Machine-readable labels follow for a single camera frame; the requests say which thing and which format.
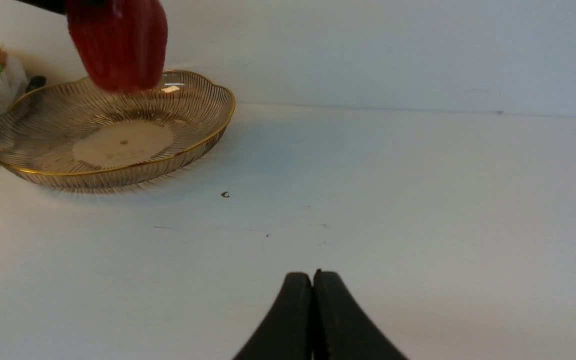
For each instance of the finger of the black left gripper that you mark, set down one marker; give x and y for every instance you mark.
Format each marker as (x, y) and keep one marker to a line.
(52, 6)

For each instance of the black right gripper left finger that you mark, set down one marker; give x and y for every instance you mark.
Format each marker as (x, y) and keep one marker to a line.
(285, 332)

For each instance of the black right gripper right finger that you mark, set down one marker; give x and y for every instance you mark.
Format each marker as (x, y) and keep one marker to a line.
(341, 329)

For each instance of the red bell pepper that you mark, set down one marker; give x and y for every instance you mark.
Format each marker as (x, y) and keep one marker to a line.
(121, 43)

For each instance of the gold wire basket plate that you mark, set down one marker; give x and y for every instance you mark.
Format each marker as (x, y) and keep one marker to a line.
(75, 137)

